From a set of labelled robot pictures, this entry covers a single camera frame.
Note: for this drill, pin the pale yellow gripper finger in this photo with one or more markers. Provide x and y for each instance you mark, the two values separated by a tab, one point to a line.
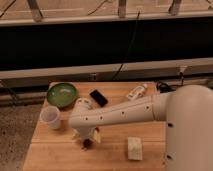
97	136

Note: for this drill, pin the dark red pepper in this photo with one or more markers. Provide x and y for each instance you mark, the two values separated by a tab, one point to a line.
87	143

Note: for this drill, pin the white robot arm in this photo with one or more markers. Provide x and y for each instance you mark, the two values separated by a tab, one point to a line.
187	112

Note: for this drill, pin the white sponge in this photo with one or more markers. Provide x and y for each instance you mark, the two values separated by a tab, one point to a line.
135	149

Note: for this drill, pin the black smartphone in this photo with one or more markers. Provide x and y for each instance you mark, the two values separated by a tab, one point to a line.
99	98

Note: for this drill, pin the translucent plastic cup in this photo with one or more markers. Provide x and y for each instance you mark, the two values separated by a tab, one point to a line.
50	116

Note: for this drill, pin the green bowl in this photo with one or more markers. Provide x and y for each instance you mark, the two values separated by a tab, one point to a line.
62	95

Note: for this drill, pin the white plastic bottle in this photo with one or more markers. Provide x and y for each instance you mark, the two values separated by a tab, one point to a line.
137	92

